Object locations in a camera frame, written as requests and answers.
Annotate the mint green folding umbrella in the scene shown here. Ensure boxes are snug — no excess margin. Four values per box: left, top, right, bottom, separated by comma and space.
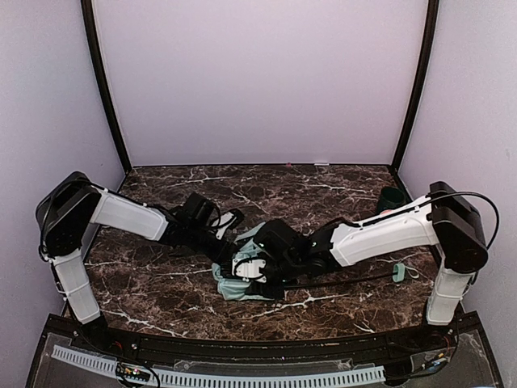
212, 226, 421, 303

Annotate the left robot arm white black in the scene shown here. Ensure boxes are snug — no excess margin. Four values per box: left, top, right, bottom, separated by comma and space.
36, 171, 244, 325

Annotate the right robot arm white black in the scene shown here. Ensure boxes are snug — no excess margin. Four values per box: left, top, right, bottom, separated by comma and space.
246, 181, 494, 326

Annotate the dark green cup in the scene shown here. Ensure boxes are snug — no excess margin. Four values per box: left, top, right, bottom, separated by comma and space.
376, 187, 406, 214

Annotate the small green circuit board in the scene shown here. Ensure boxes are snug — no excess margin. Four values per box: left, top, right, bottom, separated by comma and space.
115, 363, 151, 384

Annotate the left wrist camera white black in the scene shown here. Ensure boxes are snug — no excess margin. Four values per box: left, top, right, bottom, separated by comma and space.
211, 209, 244, 239

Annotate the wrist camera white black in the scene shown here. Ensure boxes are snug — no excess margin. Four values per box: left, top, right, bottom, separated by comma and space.
231, 259, 267, 283
211, 209, 244, 239

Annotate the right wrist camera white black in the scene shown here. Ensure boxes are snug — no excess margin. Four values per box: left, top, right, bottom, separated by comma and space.
231, 259, 267, 283

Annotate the grey slotted cable duct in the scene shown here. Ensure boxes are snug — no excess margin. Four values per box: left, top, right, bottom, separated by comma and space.
51, 345, 386, 387

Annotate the black front frame rail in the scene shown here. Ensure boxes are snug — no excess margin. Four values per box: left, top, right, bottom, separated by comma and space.
44, 313, 485, 367

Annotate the left black corner post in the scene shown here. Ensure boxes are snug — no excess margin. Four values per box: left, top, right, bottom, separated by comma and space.
80, 0, 132, 175

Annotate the black corner post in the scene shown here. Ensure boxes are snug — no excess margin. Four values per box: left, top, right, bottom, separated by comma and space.
390, 0, 439, 174
80, 0, 132, 175

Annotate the right black corner post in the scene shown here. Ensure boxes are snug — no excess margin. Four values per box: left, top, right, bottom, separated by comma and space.
390, 0, 439, 174

